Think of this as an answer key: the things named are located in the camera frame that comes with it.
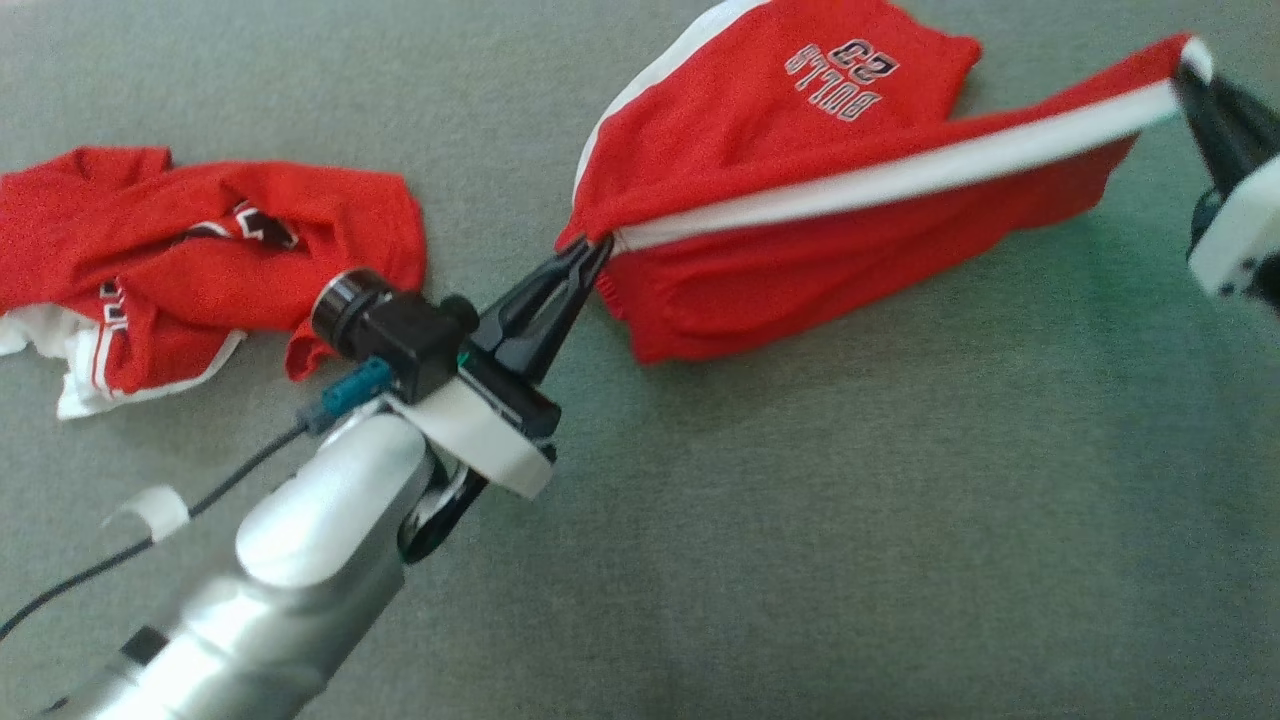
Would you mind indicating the red Bulls 23 shorts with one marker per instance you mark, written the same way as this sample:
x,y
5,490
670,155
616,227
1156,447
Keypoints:
x,y
800,200

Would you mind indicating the red and white Bulls jersey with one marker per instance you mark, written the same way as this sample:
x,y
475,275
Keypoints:
x,y
200,240

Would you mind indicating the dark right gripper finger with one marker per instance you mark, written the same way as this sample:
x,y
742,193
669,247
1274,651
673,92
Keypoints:
x,y
1250,120
1205,135

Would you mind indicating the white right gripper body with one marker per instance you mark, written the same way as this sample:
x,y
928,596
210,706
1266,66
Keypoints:
x,y
1240,235

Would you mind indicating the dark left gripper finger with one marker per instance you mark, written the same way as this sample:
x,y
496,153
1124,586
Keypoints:
x,y
530,290
560,320

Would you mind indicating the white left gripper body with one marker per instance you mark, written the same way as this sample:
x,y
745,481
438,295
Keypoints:
x,y
480,435

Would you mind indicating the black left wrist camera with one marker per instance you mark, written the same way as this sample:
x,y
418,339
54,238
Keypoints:
x,y
395,325

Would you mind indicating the grey sofa seat cushion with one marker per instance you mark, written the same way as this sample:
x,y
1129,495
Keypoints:
x,y
800,500

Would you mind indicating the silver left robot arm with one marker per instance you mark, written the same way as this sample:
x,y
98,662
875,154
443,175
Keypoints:
x,y
290,560

